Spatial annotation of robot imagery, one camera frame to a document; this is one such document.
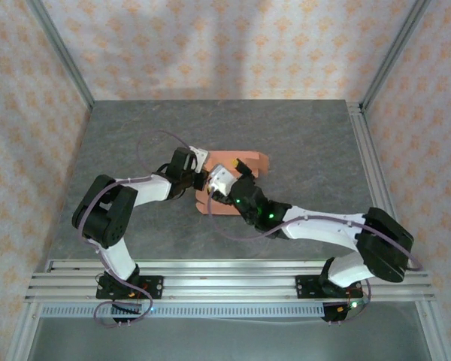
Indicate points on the orange paper box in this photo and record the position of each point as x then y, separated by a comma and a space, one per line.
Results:
225, 156

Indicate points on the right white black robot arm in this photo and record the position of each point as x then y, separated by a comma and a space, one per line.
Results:
323, 225

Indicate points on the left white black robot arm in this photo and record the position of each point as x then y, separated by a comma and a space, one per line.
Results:
105, 218

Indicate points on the grey metal lower panel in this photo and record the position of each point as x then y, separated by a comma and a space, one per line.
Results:
229, 342

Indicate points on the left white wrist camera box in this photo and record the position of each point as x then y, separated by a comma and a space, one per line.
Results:
201, 158

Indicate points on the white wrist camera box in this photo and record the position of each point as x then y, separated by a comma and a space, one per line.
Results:
220, 178
201, 158

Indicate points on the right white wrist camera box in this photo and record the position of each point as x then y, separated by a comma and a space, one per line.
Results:
220, 178

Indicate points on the aluminium mounting rail frame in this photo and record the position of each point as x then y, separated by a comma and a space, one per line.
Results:
229, 286

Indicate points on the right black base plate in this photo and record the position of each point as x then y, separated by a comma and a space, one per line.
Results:
304, 287

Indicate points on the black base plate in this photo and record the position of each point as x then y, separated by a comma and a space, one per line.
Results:
304, 287
154, 287

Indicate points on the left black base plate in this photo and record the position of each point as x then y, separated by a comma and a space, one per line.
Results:
154, 287

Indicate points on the aluminium side rail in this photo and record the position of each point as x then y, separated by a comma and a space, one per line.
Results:
368, 158

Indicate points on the aluminium frame post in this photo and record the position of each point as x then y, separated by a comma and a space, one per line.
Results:
60, 52
394, 52

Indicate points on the aluminium frame leg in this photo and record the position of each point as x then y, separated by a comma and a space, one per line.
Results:
434, 331
22, 331

